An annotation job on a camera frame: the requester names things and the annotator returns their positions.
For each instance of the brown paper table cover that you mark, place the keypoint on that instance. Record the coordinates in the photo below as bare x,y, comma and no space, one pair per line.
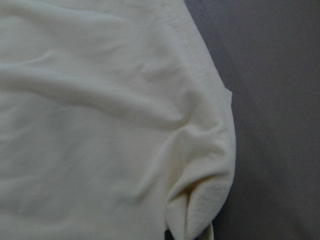
267,53

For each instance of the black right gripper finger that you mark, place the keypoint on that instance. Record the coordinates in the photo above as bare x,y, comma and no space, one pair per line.
167,235

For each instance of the cream long-sleeve graphic shirt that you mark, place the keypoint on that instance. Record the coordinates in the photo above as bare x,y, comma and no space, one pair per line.
114,122

